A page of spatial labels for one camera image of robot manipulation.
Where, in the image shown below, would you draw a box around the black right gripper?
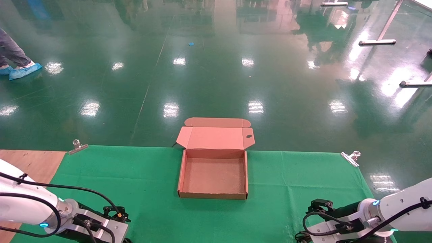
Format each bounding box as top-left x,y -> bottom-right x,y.
310,199 -> 363,220

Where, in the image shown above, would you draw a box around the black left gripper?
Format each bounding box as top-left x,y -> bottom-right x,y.
76,202 -> 131,222

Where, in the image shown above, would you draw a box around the open flat cardboard box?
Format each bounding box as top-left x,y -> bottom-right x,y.
176,117 -> 256,200

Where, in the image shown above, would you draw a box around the green table cloth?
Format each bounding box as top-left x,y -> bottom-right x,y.
10,145 -> 399,243

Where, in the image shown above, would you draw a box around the silver binder clip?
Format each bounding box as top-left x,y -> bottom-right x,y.
340,151 -> 361,168
69,139 -> 89,156

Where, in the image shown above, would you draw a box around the person in grey trousers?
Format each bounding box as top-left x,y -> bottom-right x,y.
0,28 -> 43,81

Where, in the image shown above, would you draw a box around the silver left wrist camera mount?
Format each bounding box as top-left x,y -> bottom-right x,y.
54,208 -> 129,243

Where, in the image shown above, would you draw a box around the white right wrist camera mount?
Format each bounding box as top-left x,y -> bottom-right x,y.
305,216 -> 372,243

